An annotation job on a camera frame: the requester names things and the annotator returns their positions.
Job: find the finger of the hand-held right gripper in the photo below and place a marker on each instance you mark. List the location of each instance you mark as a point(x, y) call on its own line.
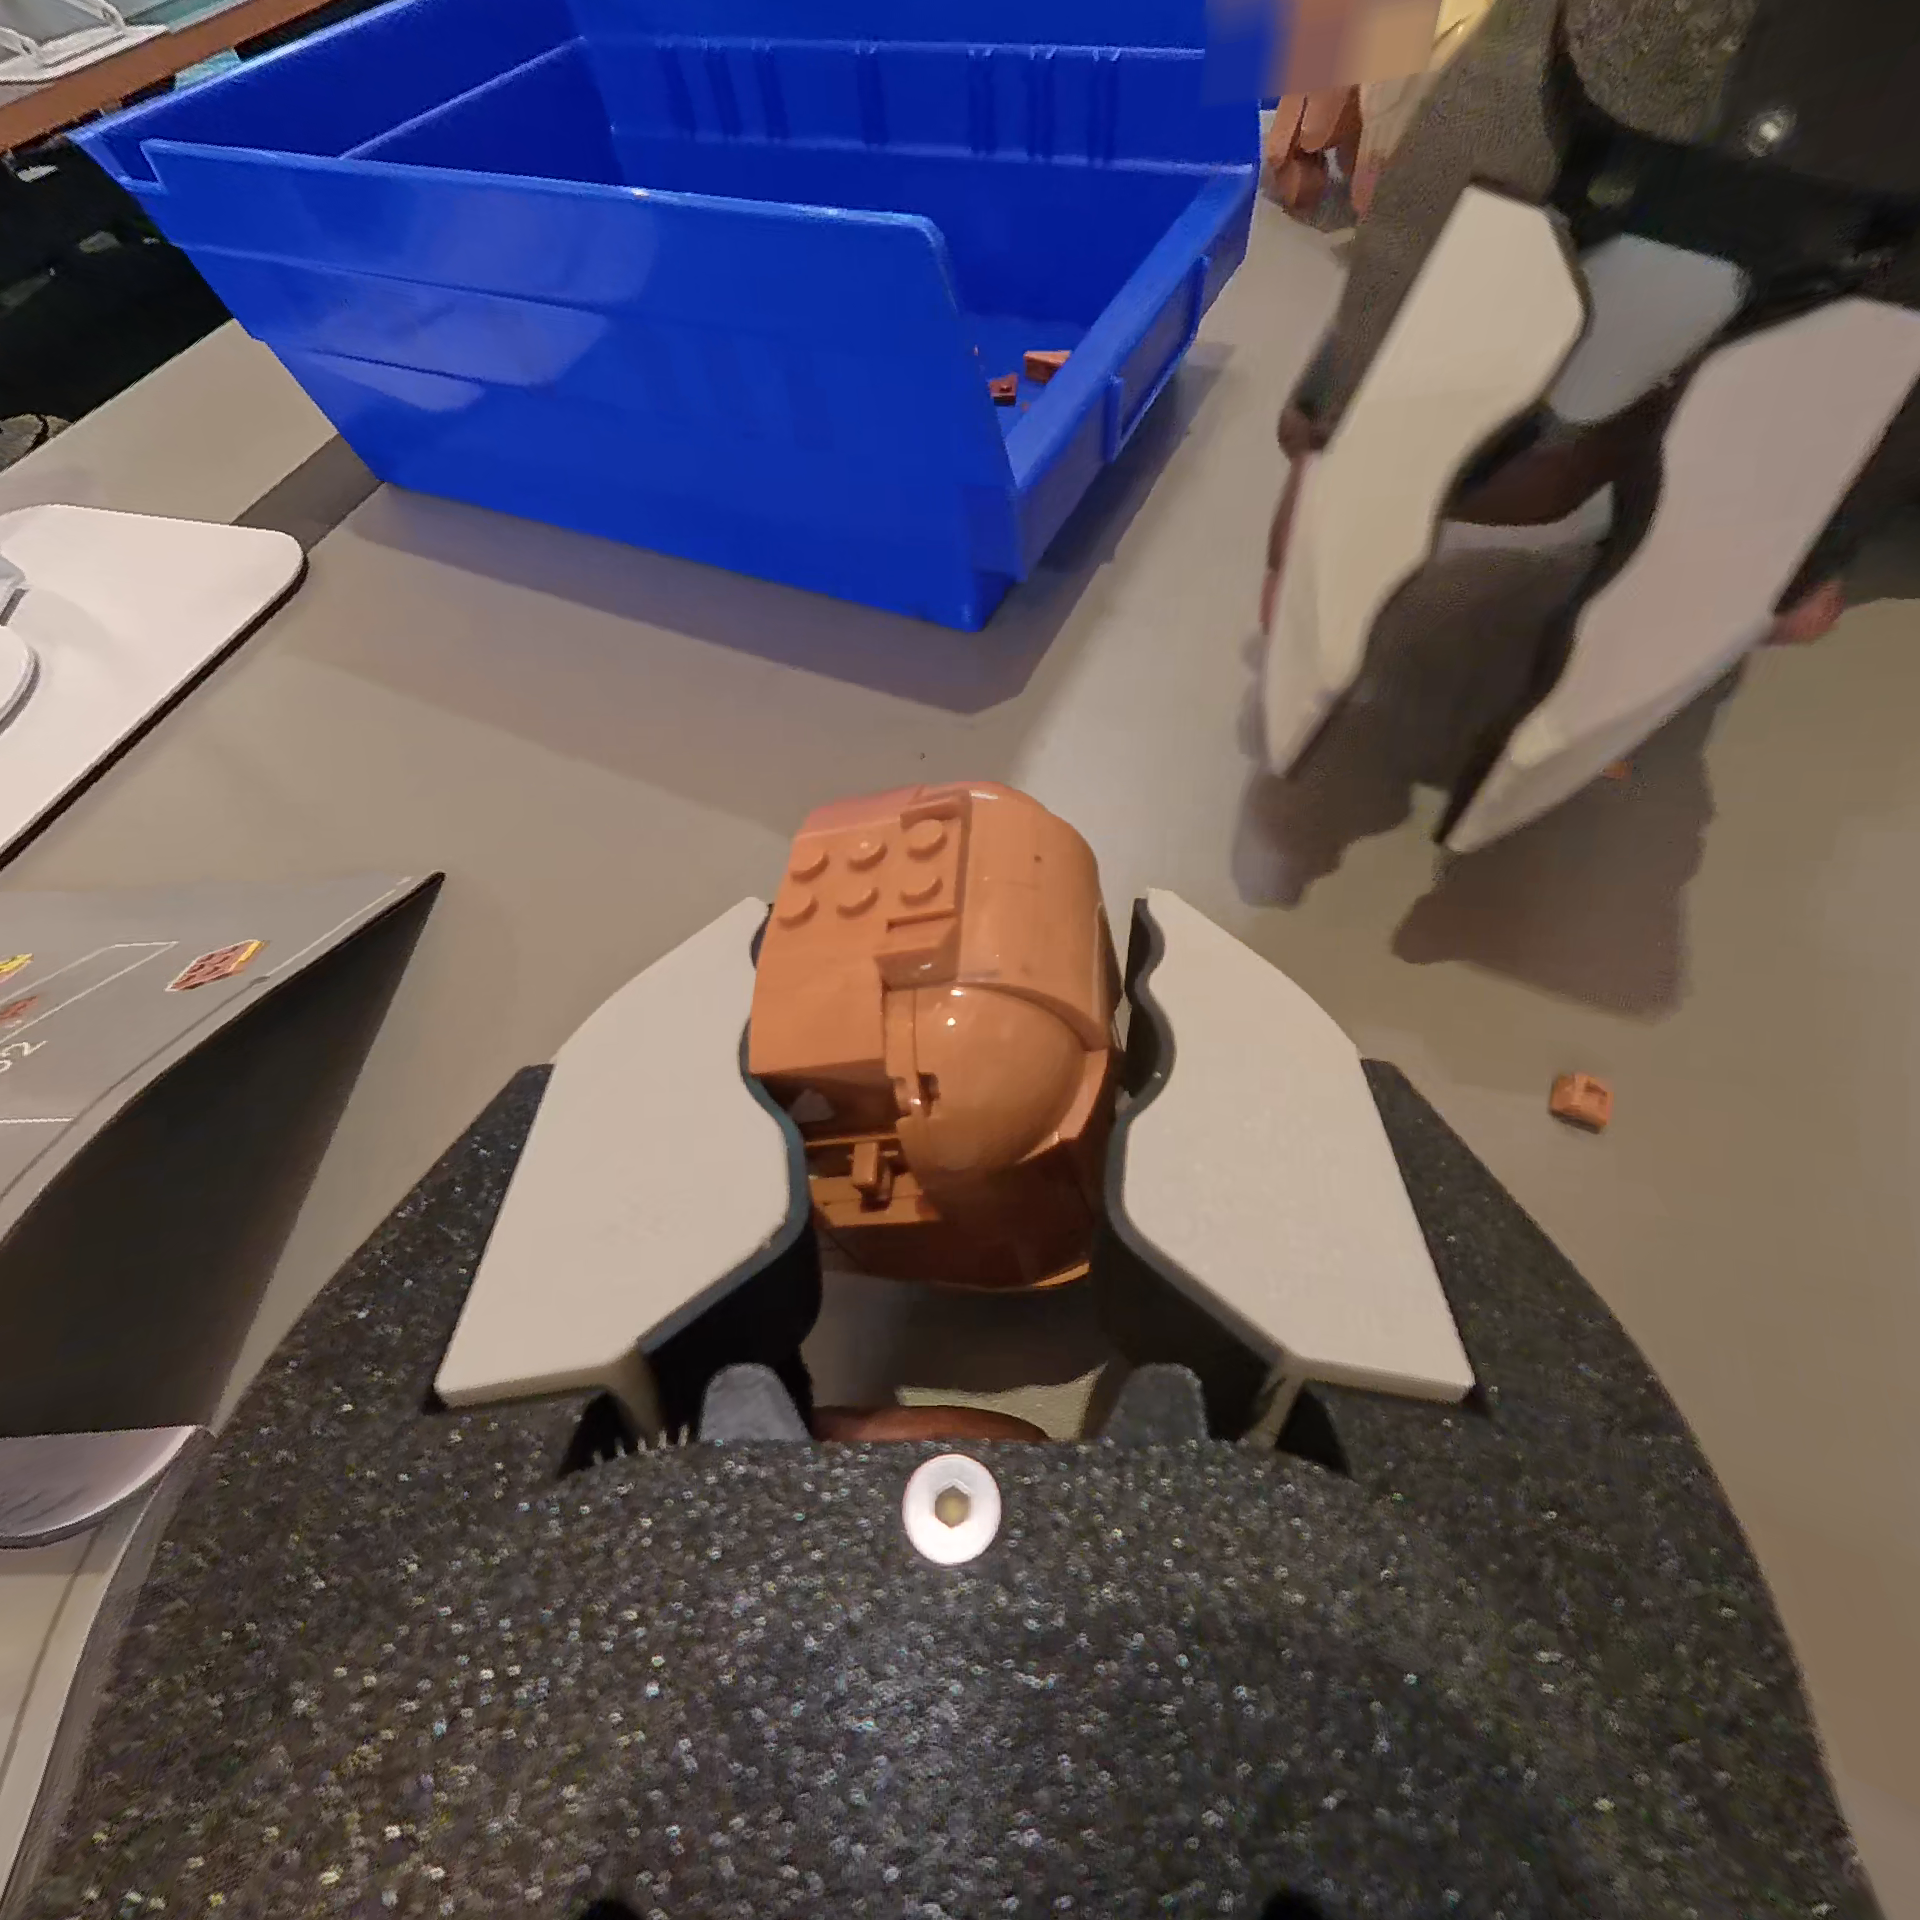
point(1739, 523)
point(1410, 451)

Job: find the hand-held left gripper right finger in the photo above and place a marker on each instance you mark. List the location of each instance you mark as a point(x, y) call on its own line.
point(1275, 1200)

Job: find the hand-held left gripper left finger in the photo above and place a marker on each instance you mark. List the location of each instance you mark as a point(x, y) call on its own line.
point(616, 1200)

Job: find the brown lego head model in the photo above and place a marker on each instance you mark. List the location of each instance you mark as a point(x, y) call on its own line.
point(961, 1049)

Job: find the blue plastic parts bin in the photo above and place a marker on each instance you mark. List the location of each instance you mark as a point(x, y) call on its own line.
point(599, 376)

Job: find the tan lego creature model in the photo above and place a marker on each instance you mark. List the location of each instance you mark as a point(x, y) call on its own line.
point(1319, 142)

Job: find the small brown hollow lego piece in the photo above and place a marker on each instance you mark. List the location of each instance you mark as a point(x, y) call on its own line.
point(1581, 1100)

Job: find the lego instruction booklet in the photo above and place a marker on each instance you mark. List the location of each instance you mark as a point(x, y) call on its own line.
point(148, 1126)

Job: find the person's right hand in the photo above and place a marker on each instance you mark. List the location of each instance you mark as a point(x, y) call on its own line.
point(1809, 618)

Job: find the long brown desk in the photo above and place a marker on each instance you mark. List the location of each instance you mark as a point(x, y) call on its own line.
point(148, 59)

